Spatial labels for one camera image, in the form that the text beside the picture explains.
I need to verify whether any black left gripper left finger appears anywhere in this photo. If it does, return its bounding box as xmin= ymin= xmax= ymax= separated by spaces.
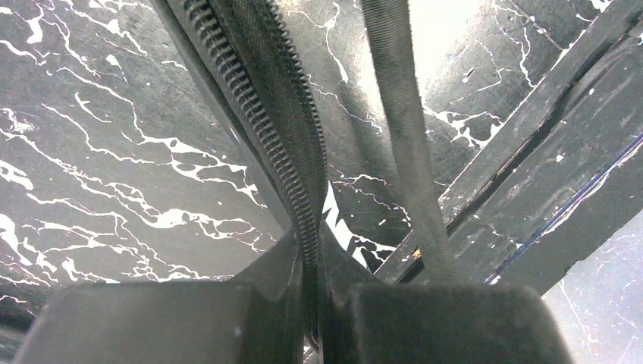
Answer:
xmin=14 ymin=232 xmax=304 ymax=363

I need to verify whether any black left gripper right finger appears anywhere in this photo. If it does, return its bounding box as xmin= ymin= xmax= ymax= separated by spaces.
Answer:
xmin=318 ymin=225 xmax=572 ymax=363

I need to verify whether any black racket cover bag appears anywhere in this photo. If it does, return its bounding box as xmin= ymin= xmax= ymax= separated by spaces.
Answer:
xmin=155 ymin=1 xmax=456 ymax=347

